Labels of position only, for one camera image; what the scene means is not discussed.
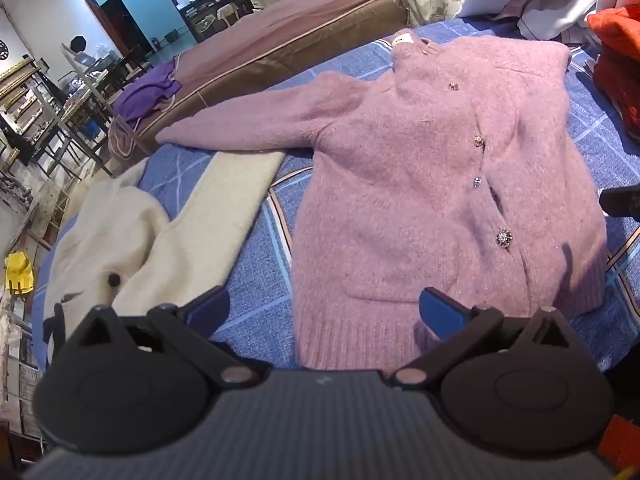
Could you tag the blue plaid bed sheet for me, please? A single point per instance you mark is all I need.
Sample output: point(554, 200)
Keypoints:
point(260, 260)

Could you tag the orange garment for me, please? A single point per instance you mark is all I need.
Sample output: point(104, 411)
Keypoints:
point(615, 60)

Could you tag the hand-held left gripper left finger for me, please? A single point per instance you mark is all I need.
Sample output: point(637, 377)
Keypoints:
point(207, 307)

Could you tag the black hexagon wall decoration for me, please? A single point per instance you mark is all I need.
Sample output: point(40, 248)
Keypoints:
point(79, 44)

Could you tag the wall display shelves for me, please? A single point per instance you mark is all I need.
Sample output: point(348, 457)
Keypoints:
point(25, 110)

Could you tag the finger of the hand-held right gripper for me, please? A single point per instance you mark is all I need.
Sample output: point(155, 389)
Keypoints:
point(622, 202)

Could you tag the black chair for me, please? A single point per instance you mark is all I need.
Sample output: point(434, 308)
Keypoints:
point(132, 65)

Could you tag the cream sweater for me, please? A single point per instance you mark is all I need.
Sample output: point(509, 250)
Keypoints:
point(125, 240)

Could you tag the white garment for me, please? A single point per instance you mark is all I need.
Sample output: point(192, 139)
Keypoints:
point(555, 17)

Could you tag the orange cloth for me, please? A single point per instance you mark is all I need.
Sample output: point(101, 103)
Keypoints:
point(622, 440)

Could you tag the dining table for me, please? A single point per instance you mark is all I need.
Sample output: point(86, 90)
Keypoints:
point(87, 95)

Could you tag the purple cloth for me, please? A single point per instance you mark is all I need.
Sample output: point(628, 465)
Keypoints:
point(145, 92)

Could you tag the yellow plastic container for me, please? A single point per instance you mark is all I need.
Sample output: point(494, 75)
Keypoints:
point(19, 272)

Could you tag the round black wall decoration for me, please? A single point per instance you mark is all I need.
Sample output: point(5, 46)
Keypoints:
point(4, 50)

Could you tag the brown bed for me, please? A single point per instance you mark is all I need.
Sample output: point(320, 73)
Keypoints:
point(275, 35)

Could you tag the pink knit cardigan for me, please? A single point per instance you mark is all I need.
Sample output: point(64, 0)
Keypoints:
point(400, 185)

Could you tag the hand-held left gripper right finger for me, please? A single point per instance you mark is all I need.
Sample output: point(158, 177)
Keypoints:
point(440, 312)

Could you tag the dark cabinet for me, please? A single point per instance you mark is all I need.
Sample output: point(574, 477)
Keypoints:
point(210, 10)

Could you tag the dark-framed doorway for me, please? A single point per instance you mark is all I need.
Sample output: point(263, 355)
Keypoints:
point(135, 5)

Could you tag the small stool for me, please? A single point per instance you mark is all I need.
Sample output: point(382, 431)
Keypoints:
point(228, 14)

